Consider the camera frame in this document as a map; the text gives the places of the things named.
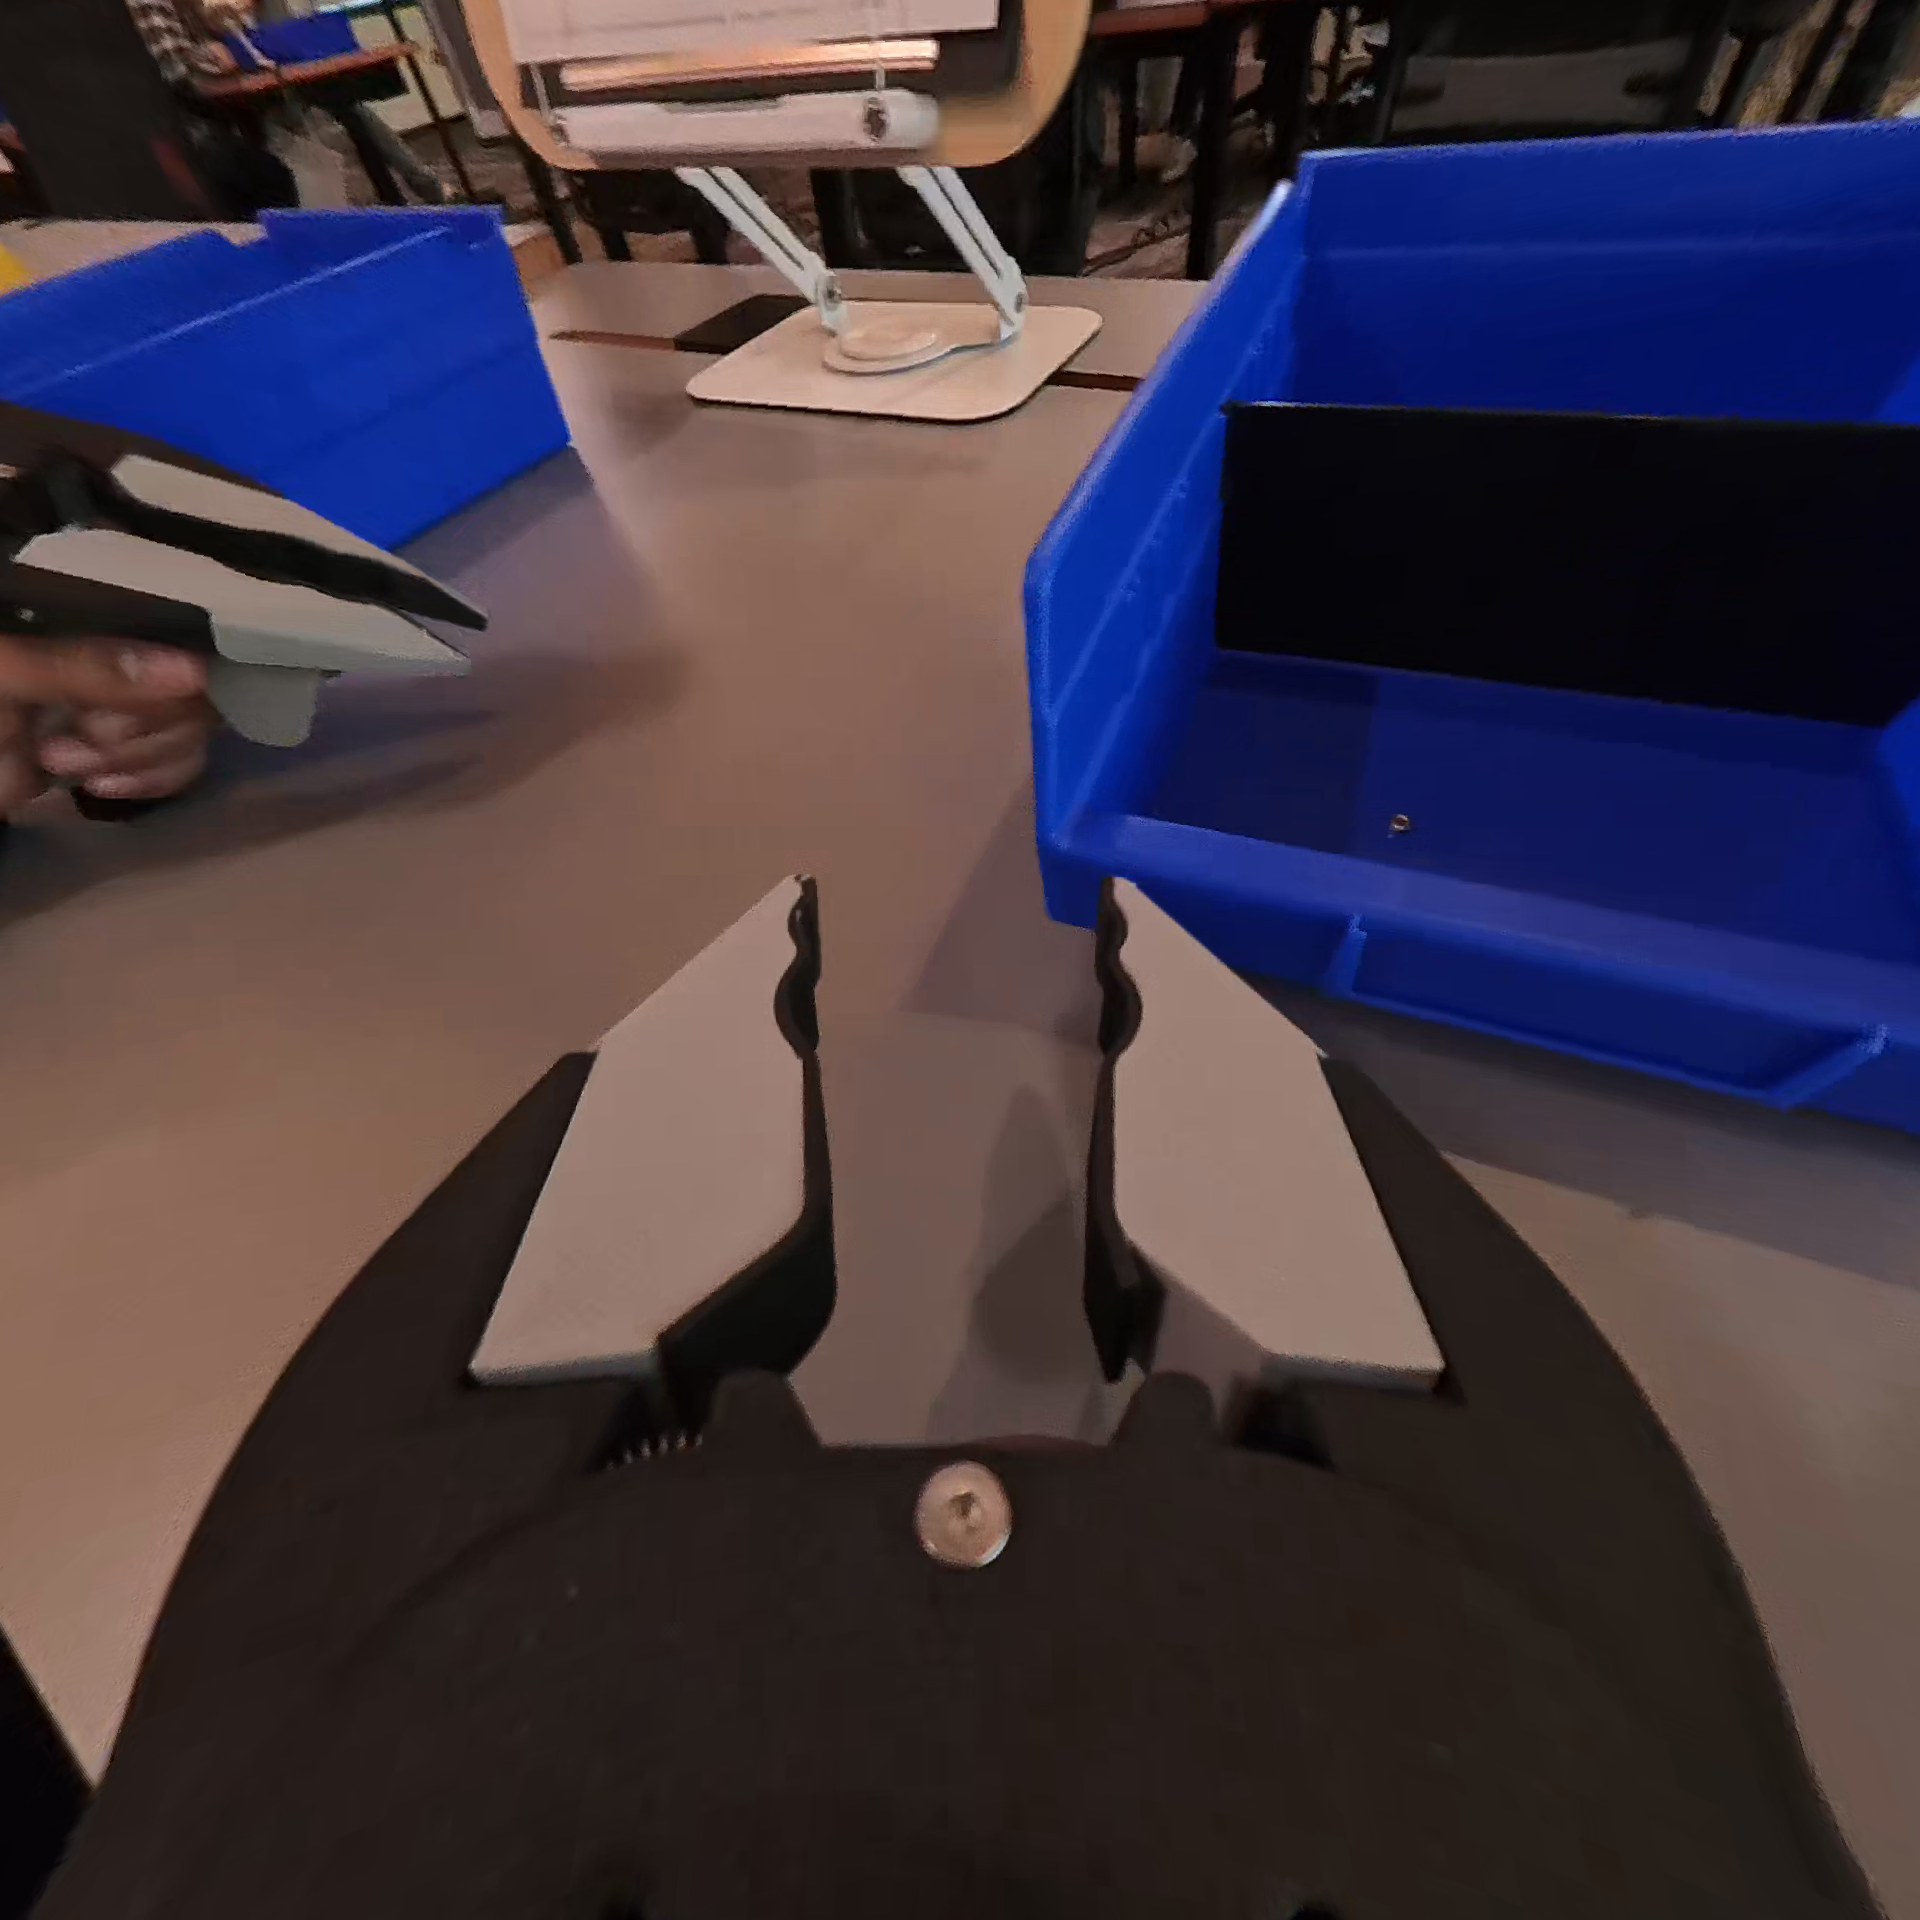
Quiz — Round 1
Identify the white document stand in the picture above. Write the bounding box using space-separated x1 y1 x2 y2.
539 83 1104 426

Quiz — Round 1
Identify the printed instruction sheet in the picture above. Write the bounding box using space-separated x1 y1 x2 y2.
494 0 999 70

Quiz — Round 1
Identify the brown-edged grey desk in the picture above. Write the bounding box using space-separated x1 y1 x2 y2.
0 217 1213 393

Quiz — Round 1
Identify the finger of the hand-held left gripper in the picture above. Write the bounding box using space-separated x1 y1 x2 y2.
85 456 490 636
11 529 477 751

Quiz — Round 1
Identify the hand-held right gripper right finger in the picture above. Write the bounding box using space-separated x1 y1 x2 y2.
1082 877 1451 1390

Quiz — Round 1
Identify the blue plastic tray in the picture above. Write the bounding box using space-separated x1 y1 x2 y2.
224 13 362 70

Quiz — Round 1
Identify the black rectangular pad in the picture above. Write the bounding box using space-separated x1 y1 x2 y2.
674 293 811 358

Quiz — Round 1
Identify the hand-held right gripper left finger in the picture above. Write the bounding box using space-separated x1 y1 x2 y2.
463 875 838 1390

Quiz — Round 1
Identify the blue divided plastic bin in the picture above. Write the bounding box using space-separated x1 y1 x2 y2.
1023 121 1920 1138

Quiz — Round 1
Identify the person's left hand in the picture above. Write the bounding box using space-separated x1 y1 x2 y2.
0 642 219 820

